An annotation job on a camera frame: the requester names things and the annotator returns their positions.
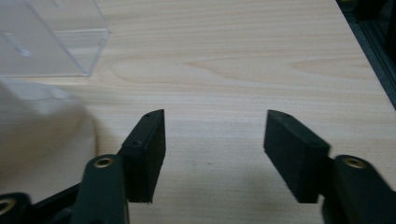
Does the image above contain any white baseball cap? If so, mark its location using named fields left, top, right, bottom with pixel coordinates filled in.
left=0, top=78, right=98, bottom=189

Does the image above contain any metal frame rail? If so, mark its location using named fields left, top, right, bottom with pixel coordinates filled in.
left=335, top=0, right=396, bottom=110

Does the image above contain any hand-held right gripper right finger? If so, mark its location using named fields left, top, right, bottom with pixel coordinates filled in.
left=263, top=108, right=332, bottom=204

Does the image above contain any clear acrylic display stand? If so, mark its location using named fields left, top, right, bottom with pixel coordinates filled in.
left=0, top=0, right=110, bottom=78

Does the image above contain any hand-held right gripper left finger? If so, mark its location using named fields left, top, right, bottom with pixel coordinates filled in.
left=118, top=108, right=166, bottom=204

